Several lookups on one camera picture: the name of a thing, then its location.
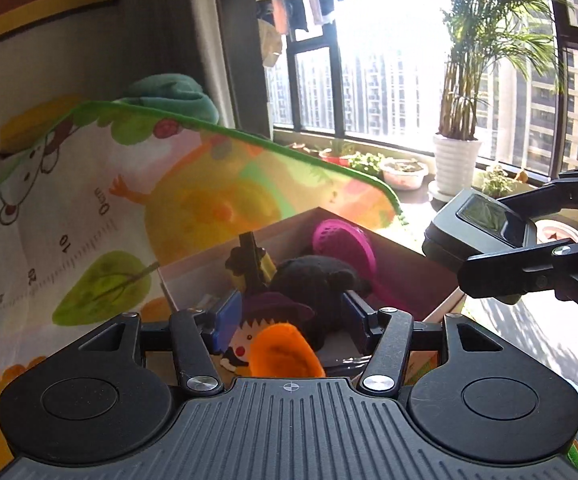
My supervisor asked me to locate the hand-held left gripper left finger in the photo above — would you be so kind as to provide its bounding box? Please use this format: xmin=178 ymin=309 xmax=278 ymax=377
xmin=76 ymin=292 xmax=244 ymax=397

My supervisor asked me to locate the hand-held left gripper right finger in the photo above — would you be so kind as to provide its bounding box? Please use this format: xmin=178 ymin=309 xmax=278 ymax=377
xmin=341 ymin=290 xmax=505 ymax=397

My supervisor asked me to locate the pink cardboard box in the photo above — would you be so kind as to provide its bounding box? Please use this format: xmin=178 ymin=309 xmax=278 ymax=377
xmin=156 ymin=205 xmax=467 ymax=376

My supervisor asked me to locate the black plush toy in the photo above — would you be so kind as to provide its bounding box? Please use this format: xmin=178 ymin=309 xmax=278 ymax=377
xmin=269 ymin=255 xmax=372 ymax=351

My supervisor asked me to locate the orange plastic scoop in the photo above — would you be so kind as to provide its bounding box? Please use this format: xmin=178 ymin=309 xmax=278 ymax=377
xmin=248 ymin=324 xmax=326 ymax=378

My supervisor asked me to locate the pink plastic net scoop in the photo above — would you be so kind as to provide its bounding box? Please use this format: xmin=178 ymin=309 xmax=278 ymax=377
xmin=311 ymin=218 xmax=377 ymax=296

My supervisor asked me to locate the small potted plant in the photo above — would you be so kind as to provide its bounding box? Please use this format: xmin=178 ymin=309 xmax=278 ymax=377
xmin=482 ymin=164 xmax=516 ymax=200

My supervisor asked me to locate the palm plant in white pot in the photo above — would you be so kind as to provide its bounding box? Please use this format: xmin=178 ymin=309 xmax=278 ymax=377
xmin=431 ymin=0 xmax=570 ymax=196

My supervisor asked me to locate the shallow planter bowl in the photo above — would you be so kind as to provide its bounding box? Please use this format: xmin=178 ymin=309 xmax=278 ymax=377
xmin=381 ymin=157 xmax=429 ymax=192

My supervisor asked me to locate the low green potted plant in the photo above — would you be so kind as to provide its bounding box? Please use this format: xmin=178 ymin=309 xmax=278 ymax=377
xmin=319 ymin=140 xmax=385 ymax=177

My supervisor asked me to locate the cartoon printed play mat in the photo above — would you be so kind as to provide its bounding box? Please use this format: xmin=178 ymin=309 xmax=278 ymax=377
xmin=0 ymin=101 xmax=578 ymax=480

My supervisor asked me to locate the green cloth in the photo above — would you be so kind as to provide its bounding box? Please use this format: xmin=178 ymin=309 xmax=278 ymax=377
xmin=121 ymin=74 xmax=220 ymax=126

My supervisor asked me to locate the yellow banana plush pillow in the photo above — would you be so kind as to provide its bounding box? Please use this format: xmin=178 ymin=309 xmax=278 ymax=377
xmin=0 ymin=95 xmax=84 ymax=156

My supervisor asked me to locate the hanging laundry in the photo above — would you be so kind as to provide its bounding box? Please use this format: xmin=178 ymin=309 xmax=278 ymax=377
xmin=254 ymin=0 xmax=355 ymax=68

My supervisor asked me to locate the grey curtain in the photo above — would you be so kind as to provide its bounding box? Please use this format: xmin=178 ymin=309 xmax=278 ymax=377
xmin=184 ymin=0 xmax=275 ymax=136

